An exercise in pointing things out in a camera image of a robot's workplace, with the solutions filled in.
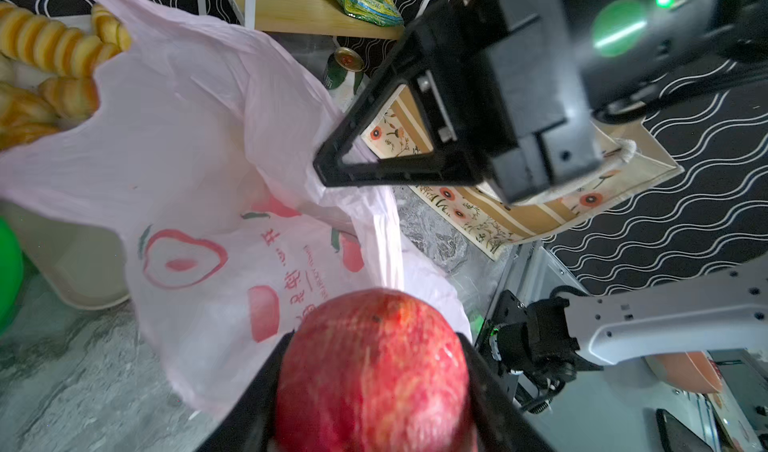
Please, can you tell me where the green tea can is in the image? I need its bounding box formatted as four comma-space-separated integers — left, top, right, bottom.
322, 48, 365, 110

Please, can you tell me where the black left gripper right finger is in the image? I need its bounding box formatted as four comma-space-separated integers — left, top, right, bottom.
456, 332, 554, 452

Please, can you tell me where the braided golden bread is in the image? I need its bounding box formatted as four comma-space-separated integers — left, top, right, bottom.
1, 82, 60, 150

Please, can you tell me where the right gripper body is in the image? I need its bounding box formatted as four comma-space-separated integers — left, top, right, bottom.
420, 0, 596, 184

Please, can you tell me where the braided pale bread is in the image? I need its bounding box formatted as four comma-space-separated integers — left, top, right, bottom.
37, 78, 100, 119

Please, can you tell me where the white wooden shelf rack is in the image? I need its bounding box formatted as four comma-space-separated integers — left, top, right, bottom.
228, 0, 404, 40

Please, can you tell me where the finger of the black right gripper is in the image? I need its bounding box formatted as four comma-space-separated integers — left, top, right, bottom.
313, 30, 480, 187

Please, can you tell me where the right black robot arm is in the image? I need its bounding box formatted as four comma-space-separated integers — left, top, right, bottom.
314, 0, 767, 204

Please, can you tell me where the small red apple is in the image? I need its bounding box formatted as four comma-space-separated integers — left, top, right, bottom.
274, 289, 478, 451

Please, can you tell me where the green plastic basket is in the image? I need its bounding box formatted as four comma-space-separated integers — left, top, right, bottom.
0, 219, 24, 332

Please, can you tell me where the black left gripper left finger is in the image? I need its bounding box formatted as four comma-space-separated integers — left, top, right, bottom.
196, 331, 294, 452

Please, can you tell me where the yellow pumpkin shaped bread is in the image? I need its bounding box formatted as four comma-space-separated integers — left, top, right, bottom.
91, 4, 132, 52

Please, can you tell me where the striped long bread back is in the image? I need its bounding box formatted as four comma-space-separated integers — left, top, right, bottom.
1, 2, 120, 78

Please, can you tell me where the white bread tray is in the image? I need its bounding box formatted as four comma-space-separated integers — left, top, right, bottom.
1, 12, 128, 310

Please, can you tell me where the floral canvas tote bag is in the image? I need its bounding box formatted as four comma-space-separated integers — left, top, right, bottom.
359, 82, 684, 261

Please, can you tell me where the pink peach plastic bag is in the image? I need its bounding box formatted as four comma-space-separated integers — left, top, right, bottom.
1, 0, 470, 416

